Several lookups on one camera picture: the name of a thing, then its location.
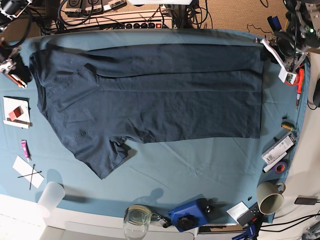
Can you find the black hair pins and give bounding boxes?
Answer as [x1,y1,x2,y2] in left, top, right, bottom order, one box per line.
[18,164,44,190]

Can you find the orange black utility knife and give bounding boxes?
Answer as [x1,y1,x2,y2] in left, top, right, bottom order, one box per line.
[4,73,28,89]

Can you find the purple tape roll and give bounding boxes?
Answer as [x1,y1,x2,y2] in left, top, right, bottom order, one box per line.
[272,161,288,175]

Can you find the blue clamp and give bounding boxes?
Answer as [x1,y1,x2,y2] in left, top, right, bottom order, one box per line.
[231,218,263,240]

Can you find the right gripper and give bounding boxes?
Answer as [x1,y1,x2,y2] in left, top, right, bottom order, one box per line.
[0,47,32,83]

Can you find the dark blue T-shirt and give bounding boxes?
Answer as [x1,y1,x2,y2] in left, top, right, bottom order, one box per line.
[29,44,264,179]

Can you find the frosted plastic cup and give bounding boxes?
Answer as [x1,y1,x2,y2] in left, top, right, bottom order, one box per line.
[37,181,66,218]

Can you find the light blue table cloth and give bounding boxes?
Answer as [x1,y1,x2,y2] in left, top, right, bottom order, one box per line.
[0,29,307,223]

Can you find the blue plastic box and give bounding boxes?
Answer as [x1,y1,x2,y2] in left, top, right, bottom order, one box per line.
[168,198,211,232]

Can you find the orange screwdriver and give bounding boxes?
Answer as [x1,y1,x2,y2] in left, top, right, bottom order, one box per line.
[295,68,305,110]

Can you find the beige ceramic mug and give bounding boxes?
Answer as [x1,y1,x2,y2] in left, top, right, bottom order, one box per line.
[256,181,286,215]

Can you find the grey packaged device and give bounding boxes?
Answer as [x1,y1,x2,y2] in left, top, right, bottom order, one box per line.
[261,130,298,165]

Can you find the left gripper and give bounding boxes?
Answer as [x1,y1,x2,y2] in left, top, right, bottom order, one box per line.
[254,33,309,73]

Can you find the white business card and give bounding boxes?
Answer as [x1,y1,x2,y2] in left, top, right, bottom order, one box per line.
[226,201,249,223]

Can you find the white paper card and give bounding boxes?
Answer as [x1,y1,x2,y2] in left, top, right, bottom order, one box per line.
[12,156,44,189]

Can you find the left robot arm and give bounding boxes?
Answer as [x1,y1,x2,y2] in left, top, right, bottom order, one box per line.
[255,0,320,83]

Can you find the pink glue tube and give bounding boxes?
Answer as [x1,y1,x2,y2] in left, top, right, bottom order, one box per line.
[20,140,31,163]

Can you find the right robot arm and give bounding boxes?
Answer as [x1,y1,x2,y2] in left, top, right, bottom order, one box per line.
[0,0,33,89]

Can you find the yellow black battery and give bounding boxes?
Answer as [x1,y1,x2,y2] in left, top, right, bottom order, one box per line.
[281,122,296,131]

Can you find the white power strip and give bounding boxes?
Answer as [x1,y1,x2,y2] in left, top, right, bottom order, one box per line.
[63,10,175,32]

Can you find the white notepad with red block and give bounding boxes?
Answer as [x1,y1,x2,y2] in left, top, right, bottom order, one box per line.
[2,96,32,129]

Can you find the clear glass jar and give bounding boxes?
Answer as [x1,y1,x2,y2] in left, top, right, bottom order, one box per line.
[123,204,152,240]

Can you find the metal padlock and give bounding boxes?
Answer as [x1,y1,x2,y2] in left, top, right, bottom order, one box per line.
[151,212,172,228]

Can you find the black remote control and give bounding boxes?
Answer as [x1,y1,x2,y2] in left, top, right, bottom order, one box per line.
[237,202,261,226]

